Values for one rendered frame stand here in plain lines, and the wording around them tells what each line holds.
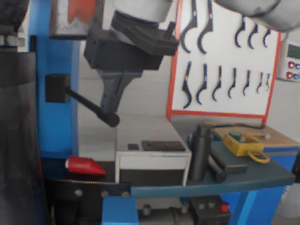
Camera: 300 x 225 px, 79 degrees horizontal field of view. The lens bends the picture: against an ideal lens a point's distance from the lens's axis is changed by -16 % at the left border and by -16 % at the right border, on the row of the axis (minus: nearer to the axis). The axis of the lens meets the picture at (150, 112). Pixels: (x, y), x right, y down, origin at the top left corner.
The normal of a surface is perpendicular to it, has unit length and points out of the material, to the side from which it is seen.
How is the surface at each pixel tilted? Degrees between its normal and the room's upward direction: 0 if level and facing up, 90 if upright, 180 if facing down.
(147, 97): 90
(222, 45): 90
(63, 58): 90
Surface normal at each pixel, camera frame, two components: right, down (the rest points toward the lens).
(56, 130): 0.14, 0.27
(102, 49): 0.50, 0.64
